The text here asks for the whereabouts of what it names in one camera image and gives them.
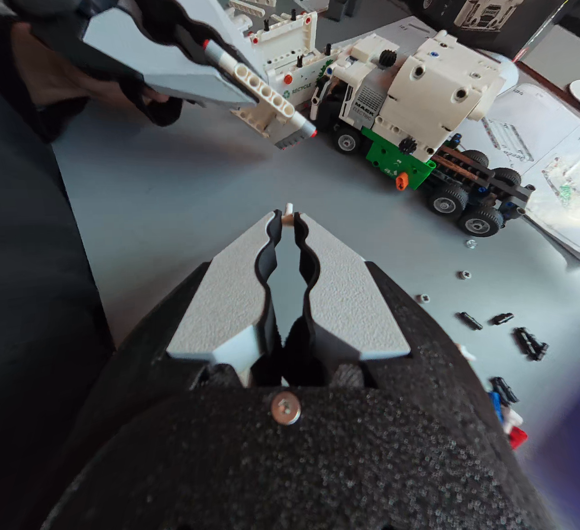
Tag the white and green lego truck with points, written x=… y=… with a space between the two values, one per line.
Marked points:
x=435 y=81

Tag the person's left hand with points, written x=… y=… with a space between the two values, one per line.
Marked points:
x=68 y=79

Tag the open instruction booklet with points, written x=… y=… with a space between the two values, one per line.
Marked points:
x=543 y=122

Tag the black lego pin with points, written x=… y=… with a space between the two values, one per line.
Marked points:
x=503 y=318
x=469 y=320

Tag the pile of coloured lego pieces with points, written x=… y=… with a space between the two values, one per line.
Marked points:
x=510 y=421

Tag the dark grey lego panel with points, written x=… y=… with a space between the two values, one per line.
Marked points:
x=354 y=0
x=336 y=9

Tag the white lego connector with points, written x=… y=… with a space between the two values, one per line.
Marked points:
x=466 y=352

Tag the person's left forearm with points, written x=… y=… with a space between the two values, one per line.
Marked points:
x=22 y=104

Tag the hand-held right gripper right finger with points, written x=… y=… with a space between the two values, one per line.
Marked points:
x=353 y=303

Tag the white round object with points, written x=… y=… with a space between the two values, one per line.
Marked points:
x=574 y=90

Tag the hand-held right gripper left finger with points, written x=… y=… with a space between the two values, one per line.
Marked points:
x=217 y=303

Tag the lego beam assembly with pins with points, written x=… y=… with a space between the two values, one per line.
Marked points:
x=272 y=95

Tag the black lego connector piece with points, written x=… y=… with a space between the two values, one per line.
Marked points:
x=530 y=343

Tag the small tan lego pin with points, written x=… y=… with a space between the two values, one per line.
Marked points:
x=288 y=214

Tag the white lego container body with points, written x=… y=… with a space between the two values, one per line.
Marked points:
x=290 y=40

